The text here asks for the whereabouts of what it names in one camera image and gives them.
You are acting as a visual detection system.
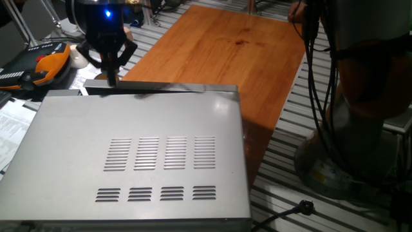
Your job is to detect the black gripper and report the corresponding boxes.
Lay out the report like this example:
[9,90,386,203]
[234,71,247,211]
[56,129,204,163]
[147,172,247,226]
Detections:
[76,0,138,87]

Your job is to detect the microwave door with handle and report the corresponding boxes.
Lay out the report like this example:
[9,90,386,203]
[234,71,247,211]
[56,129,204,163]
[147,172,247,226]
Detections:
[82,79,241,97]

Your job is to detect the silver microwave oven body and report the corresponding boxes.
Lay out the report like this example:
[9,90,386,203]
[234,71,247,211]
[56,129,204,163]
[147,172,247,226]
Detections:
[0,90,254,232]

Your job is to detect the left hand olive sleeve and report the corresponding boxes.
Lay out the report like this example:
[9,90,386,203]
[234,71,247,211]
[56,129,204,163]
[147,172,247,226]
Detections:
[288,1,305,23]

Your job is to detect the white duck figure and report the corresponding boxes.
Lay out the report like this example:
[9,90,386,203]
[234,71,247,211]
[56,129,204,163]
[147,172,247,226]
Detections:
[69,44,88,69]

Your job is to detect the orange black teach pendant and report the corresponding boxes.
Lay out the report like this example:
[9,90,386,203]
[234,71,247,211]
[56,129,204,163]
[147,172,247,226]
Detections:
[0,41,72,91]

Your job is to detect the wooden board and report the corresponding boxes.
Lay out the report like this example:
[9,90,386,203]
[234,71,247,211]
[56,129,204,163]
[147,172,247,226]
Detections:
[120,4,306,191]

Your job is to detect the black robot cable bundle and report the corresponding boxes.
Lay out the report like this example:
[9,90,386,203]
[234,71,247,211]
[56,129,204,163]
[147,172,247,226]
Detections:
[301,0,342,171]

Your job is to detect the black power cable with plug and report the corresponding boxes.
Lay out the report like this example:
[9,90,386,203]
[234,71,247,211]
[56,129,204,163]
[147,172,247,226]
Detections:
[250,199,318,232]

